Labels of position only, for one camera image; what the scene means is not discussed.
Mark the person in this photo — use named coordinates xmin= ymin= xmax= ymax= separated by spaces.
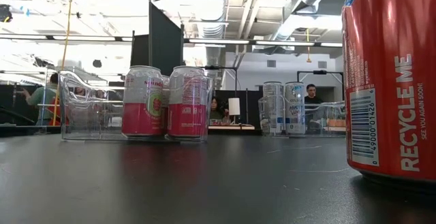
xmin=20 ymin=73 xmax=59 ymax=127
xmin=304 ymin=83 xmax=326 ymax=129
xmin=209 ymin=96 xmax=231 ymax=121

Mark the black low partition wall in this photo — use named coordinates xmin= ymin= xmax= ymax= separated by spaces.
xmin=0 ymin=84 xmax=38 ymax=127

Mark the white cylindrical lamp shade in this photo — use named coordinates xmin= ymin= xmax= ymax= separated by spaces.
xmin=228 ymin=97 xmax=241 ymax=117

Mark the short black partition panel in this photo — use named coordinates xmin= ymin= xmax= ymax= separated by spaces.
xmin=129 ymin=30 xmax=151 ymax=69

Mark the yellow hanging pendant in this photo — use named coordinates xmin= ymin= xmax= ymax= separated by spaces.
xmin=305 ymin=28 xmax=313 ymax=63

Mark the red orange Fanta can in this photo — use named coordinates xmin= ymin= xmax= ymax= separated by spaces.
xmin=341 ymin=0 xmax=436 ymax=186

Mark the black metal frame stand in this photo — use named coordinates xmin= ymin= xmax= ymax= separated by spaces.
xmin=203 ymin=65 xmax=238 ymax=99
xmin=296 ymin=69 xmax=345 ymax=103

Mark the black overhead device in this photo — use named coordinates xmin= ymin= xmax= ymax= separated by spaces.
xmin=0 ymin=4 xmax=14 ymax=23

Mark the black desk partition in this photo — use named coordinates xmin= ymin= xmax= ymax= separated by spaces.
xmin=214 ymin=89 xmax=263 ymax=125

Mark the clear plastic bin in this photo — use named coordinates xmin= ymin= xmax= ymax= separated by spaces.
xmin=258 ymin=94 xmax=347 ymax=138
xmin=59 ymin=69 xmax=215 ymax=142

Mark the metal shelving rack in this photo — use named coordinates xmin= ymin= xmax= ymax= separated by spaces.
xmin=0 ymin=67 xmax=61 ymax=127

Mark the ribbed silver ventilation duct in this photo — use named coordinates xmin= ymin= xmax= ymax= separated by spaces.
xmin=190 ymin=0 xmax=228 ymax=67

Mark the yellow hanging cord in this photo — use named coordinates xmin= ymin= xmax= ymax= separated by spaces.
xmin=52 ymin=0 xmax=75 ymax=127

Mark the tall white Celsius can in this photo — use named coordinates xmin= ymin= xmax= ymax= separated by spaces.
xmin=261 ymin=81 xmax=285 ymax=136
xmin=284 ymin=81 xmax=307 ymax=136

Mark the wooden desk top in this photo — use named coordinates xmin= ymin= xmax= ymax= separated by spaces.
xmin=208 ymin=124 xmax=255 ymax=131

